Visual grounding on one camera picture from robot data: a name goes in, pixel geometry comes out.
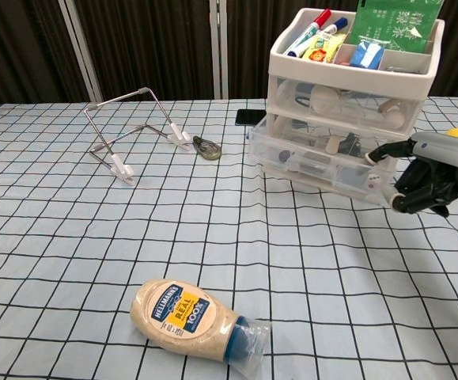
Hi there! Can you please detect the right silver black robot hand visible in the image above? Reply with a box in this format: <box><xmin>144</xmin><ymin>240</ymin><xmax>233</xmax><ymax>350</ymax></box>
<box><xmin>365</xmin><ymin>132</ymin><xmax>458</xmax><ymax>217</ymax></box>

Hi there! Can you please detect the clear plastic drawer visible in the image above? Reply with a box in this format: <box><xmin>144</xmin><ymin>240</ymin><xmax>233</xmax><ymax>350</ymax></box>
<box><xmin>270</xmin><ymin>77</ymin><xmax>423</xmax><ymax>132</ymax></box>
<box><xmin>267</xmin><ymin>114</ymin><xmax>411</xmax><ymax>159</ymax></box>
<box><xmin>249</xmin><ymin>116</ymin><xmax>396</xmax><ymax>206</ymax></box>

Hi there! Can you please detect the white drawer organizer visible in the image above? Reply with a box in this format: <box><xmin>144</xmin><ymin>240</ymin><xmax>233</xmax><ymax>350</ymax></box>
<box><xmin>267</xmin><ymin>7</ymin><xmax>446</xmax><ymax>187</ymax></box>

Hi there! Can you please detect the blue white packet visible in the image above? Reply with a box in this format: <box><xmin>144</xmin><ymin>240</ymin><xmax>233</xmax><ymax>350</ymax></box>
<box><xmin>349</xmin><ymin>39</ymin><xmax>386</xmax><ymax>69</ymax></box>

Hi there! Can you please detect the green tea packet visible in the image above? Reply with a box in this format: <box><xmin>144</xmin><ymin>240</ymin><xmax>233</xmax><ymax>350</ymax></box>
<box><xmin>348</xmin><ymin>0</ymin><xmax>443</xmax><ymax>52</ymax></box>

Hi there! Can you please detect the yellow snack packet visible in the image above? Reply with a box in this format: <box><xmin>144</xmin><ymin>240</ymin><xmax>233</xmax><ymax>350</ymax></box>
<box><xmin>301</xmin><ymin>33</ymin><xmax>346</xmax><ymax>64</ymax></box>

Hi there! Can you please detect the blue cap whiteboard marker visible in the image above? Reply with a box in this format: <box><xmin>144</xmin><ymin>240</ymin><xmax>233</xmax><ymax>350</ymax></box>
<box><xmin>286</xmin><ymin>17</ymin><xmax>350</xmax><ymax>59</ymax></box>

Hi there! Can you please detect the red cap whiteboard marker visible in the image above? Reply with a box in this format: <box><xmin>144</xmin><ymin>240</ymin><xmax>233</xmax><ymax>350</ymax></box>
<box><xmin>290</xmin><ymin>8</ymin><xmax>332</xmax><ymax>52</ymax></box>

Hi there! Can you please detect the black smartphone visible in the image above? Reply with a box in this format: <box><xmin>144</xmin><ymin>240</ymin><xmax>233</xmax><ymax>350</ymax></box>
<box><xmin>235</xmin><ymin>109</ymin><xmax>267</xmax><ymax>127</ymax></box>

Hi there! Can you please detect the grey correction tape dispenser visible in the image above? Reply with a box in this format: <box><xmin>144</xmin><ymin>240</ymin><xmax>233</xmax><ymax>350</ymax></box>
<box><xmin>192</xmin><ymin>135</ymin><xmax>222</xmax><ymax>162</ymax></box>

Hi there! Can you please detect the black folding screen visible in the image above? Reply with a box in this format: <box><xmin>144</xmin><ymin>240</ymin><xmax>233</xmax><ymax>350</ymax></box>
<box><xmin>0</xmin><ymin>0</ymin><xmax>458</xmax><ymax>112</ymax></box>

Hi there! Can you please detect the mayonnaise squeeze bottle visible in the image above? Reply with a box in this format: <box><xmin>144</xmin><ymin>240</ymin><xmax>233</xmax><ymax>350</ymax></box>
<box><xmin>128</xmin><ymin>278</ymin><xmax>272</xmax><ymax>370</ymax></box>

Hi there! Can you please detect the blue checked tablecloth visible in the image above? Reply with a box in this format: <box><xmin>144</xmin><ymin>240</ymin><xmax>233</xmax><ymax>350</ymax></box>
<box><xmin>0</xmin><ymin>94</ymin><xmax>458</xmax><ymax>380</ymax></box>

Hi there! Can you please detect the folding metal wire stand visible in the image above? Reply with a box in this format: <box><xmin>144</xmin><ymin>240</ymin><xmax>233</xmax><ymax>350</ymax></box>
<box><xmin>84</xmin><ymin>86</ymin><xmax>193</xmax><ymax>187</ymax></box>

